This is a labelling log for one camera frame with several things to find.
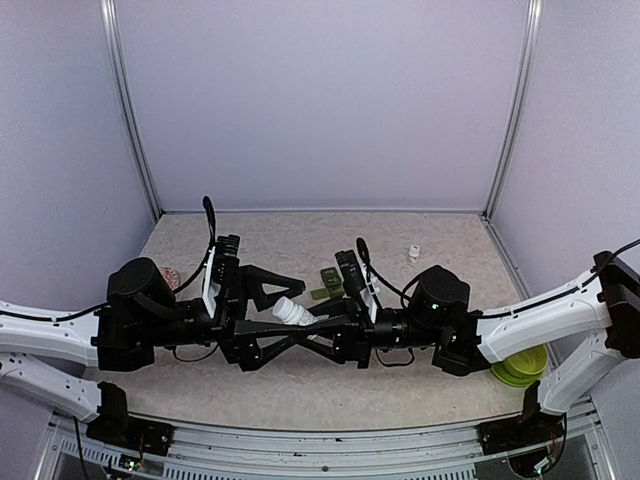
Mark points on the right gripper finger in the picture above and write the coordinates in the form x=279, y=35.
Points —
x=330, y=308
x=324, y=338

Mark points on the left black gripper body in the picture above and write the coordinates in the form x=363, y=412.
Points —
x=229, y=308

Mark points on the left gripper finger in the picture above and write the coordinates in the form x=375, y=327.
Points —
x=264, y=288
x=258, y=343

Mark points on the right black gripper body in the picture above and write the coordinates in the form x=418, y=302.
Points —
x=364, y=331

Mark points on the green weekly pill organizer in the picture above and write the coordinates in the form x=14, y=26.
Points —
x=332, y=285

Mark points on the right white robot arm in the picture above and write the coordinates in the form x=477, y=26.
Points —
x=603, y=301

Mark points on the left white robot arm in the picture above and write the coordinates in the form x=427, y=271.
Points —
x=142, y=313

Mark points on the red patterned bowl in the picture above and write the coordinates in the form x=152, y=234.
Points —
x=171, y=276

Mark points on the small white pill bottle far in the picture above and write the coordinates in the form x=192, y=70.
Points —
x=413, y=253

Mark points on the green plate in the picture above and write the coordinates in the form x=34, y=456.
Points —
x=504, y=376

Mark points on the green bowl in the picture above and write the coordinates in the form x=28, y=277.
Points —
x=528, y=363

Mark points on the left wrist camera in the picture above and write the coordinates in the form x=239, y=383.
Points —
x=219, y=269

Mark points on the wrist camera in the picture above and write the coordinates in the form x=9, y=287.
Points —
x=358, y=286
x=219, y=269

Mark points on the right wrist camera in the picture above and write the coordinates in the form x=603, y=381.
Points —
x=358, y=286

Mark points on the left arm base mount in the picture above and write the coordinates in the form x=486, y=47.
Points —
x=130, y=430

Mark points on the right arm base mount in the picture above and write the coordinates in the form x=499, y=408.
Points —
x=532, y=426

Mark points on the aluminium front rail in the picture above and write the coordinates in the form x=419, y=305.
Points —
x=201, y=451

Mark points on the left aluminium corner post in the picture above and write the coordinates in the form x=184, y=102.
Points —
x=115, y=47

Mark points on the aluminium corner post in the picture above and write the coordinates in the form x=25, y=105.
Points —
x=517, y=107
x=115, y=47

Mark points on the right aluminium corner post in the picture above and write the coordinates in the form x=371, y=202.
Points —
x=517, y=107

